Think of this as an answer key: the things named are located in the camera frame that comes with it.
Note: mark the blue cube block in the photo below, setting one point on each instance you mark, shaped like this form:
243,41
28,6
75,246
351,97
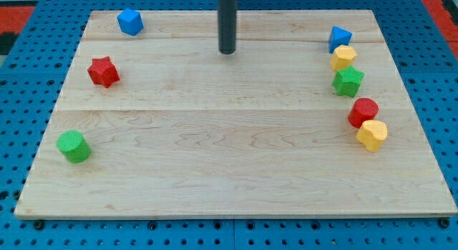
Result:
130,22

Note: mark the light wooden board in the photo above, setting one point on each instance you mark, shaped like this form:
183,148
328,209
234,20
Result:
188,132

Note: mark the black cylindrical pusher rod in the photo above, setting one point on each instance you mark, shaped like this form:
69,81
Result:
227,18

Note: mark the green star block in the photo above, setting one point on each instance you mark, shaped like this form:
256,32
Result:
347,81

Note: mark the yellow hexagon block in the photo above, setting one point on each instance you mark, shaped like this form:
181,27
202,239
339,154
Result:
342,57

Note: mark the red cylinder block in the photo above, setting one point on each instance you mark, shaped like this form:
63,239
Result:
363,109

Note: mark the red star block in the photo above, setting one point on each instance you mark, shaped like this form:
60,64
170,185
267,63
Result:
103,72

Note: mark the blue triangular block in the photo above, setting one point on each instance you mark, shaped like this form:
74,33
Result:
338,37

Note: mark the yellow heart block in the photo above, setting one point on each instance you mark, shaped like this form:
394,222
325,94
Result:
372,134

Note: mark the green cylinder block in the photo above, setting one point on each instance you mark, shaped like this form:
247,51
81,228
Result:
73,146

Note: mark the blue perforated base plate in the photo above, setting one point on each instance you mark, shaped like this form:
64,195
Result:
36,66

